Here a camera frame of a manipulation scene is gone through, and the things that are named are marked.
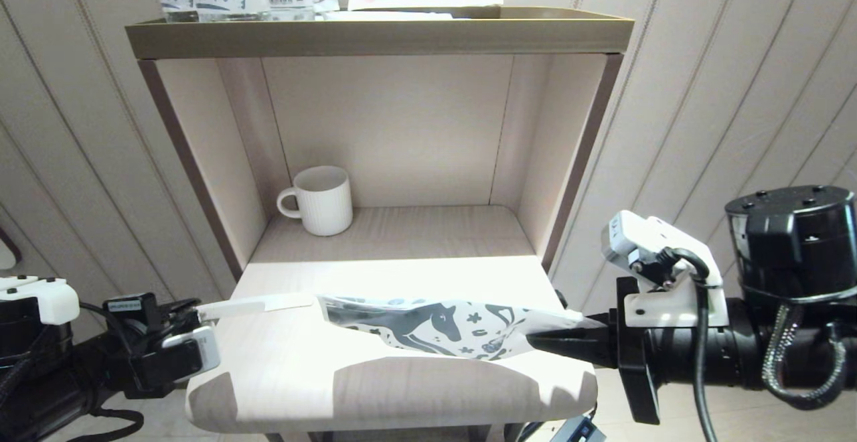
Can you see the white ribbed mug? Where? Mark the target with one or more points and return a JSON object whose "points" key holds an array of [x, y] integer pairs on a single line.
{"points": [[325, 204]]}

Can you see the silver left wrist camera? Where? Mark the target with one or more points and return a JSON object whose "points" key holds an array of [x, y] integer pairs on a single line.
{"points": [[181, 351]]}

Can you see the light wood open cabinet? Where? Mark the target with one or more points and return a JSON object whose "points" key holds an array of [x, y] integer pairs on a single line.
{"points": [[402, 388]]}

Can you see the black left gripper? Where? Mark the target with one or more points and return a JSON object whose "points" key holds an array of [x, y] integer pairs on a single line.
{"points": [[144, 378]]}

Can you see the blue black floor device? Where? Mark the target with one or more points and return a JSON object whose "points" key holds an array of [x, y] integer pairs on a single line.
{"points": [[579, 430]]}

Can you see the olive brown tray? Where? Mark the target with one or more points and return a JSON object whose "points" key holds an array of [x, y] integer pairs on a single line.
{"points": [[375, 39]]}

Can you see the white plastic comb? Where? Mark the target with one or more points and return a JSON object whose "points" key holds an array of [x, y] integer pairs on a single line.
{"points": [[254, 306]]}

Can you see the white wall fixture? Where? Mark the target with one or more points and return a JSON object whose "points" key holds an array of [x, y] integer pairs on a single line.
{"points": [[7, 254]]}

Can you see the white horse-print pouch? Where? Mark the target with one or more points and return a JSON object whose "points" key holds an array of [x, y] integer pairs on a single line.
{"points": [[428, 328]]}

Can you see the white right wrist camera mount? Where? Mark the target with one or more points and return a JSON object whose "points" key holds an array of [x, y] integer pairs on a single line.
{"points": [[663, 274]]}

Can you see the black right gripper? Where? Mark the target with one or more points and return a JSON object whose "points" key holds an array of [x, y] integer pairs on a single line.
{"points": [[636, 355]]}

